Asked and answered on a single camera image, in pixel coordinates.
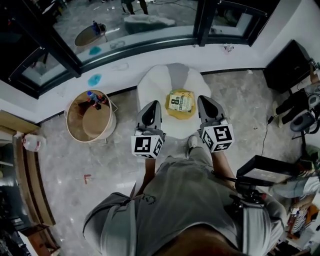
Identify black monitor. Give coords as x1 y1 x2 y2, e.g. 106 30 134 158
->
236 154 301 187

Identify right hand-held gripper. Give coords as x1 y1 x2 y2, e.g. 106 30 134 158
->
197 95 235 153

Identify person's right forearm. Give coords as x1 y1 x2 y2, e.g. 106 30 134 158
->
211 149 237 186

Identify pale green black-print book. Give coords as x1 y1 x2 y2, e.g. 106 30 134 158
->
168 91 195 113

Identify person's grey harness strap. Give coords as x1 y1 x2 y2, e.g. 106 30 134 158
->
101 199 137 256
241 206 270 256

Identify white petal-shaped chair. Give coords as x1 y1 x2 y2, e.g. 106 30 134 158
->
136 62 212 141

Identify wooden steps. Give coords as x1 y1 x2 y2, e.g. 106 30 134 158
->
12 134 57 227

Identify black floor cable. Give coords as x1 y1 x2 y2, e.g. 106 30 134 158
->
261 114 276 157

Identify yellow round seat cushion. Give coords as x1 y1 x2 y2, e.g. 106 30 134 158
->
165 88 197 121

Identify round beige basket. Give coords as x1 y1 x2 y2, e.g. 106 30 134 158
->
65 89 118 145

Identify person's grey shirt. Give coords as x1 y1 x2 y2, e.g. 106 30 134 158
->
83 154 287 256

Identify thin wire loop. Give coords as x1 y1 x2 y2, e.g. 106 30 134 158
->
111 62 130 72

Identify large clear water jug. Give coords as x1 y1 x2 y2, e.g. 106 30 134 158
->
22 133 48 153

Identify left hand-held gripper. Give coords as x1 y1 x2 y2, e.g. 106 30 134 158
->
131 100 167 160

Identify wooden board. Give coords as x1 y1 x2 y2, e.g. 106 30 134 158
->
0 109 42 135

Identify person's left forearm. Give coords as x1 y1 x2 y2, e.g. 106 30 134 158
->
134 156 158 200

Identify black window frame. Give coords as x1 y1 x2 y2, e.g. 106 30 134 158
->
0 0 273 100

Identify brown wooden cabinet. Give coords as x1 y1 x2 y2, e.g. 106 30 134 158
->
17 223 61 256

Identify black chair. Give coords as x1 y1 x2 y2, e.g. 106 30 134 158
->
289 93 320 141

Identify striped cloth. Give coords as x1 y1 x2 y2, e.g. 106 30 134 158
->
287 199 316 236

